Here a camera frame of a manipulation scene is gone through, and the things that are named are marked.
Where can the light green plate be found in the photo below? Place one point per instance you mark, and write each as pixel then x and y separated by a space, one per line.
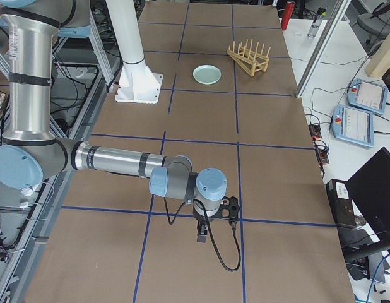
pixel 206 74

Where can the white pedestal column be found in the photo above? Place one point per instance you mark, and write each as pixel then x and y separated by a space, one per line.
pixel 137 83

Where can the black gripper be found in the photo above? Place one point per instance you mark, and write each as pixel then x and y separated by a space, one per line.
pixel 200 218

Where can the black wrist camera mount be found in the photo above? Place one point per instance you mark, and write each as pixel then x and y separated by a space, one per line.
pixel 229 208

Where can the clear plastic bottle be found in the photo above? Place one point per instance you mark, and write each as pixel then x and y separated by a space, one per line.
pixel 317 20

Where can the aluminium frame post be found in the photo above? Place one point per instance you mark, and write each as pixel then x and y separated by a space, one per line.
pixel 335 17

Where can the red water bottle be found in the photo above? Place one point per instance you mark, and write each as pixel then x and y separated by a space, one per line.
pixel 287 14

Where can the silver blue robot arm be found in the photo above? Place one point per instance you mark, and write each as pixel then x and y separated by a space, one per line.
pixel 30 153

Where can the wooden beam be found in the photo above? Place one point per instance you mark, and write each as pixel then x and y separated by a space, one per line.
pixel 380 61

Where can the orange black power strip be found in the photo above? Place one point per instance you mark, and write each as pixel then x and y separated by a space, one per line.
pixel 321 148

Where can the lower teach pendant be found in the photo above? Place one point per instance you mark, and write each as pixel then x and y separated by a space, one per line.
pixel 353 125

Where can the grey office chair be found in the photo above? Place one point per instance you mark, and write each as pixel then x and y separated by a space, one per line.
pixel 376 23

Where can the black computer box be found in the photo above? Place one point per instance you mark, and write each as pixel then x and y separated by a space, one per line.
pixel 341 206

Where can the upper teach pendant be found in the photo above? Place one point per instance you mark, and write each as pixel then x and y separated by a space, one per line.
pixel 368 95

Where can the black laptop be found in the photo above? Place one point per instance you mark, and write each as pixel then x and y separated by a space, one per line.
pixel 369 188

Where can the wooden plate rack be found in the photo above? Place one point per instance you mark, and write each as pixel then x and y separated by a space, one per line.
pixel 252 58

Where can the teach pendant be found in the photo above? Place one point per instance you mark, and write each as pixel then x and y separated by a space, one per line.
pixel 353 125
pixel 368 95

